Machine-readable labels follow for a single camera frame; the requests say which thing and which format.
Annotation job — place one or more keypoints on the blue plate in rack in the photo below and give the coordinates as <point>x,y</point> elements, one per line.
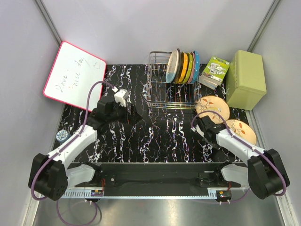
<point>196,67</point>

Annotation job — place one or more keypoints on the small circuit board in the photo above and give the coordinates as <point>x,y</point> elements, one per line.
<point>97,193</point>
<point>226,194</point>

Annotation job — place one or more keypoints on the green cover book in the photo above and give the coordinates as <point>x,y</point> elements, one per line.
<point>214,72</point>

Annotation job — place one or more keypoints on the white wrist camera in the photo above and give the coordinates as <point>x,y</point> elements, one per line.
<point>121,96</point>
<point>197,130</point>

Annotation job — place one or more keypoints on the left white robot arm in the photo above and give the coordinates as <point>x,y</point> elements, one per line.
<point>51,175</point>

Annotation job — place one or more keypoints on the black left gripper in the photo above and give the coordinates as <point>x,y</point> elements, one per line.
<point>128,114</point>

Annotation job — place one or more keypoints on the yellow plate in rack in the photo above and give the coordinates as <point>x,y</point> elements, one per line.
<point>184,65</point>

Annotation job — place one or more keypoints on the beige leaf plate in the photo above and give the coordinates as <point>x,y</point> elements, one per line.
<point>216,104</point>

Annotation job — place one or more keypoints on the beige bird plate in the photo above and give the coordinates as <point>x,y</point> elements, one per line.
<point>242,130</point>

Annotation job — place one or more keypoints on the metal wire dish rack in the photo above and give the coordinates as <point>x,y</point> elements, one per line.
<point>160,94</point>

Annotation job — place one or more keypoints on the pink plate in rack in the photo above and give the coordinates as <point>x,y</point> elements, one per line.
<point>193,67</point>

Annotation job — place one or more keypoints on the left small circuit board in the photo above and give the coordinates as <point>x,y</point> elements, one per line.
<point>97,193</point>

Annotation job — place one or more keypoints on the green plate in rack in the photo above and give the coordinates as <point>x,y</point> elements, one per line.
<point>189,68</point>

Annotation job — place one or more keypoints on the black marble pattern mat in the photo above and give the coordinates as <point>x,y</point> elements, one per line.
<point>163,135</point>

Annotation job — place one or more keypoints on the green metal tin box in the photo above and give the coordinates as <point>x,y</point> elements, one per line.
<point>245,81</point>

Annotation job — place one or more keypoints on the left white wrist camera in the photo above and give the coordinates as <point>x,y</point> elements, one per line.
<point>121,96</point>

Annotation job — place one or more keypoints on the black base bar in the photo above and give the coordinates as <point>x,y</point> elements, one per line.
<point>197,174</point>

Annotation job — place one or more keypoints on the pink-framed whiteboard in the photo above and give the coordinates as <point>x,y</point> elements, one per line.
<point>73,74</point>

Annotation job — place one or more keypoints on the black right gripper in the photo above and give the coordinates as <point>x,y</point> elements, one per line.
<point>217,147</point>

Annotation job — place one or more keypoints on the cream and blue plate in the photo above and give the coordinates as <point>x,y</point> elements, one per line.
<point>173,65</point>

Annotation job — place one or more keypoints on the right small circuit board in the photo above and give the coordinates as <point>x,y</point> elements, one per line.
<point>226,194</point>

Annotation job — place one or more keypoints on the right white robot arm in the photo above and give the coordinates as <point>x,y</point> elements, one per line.
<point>264,172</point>

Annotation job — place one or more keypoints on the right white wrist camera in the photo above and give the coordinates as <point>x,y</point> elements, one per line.
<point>197,130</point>

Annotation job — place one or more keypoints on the blue patterned bottle cap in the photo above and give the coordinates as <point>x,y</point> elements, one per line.
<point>62,136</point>

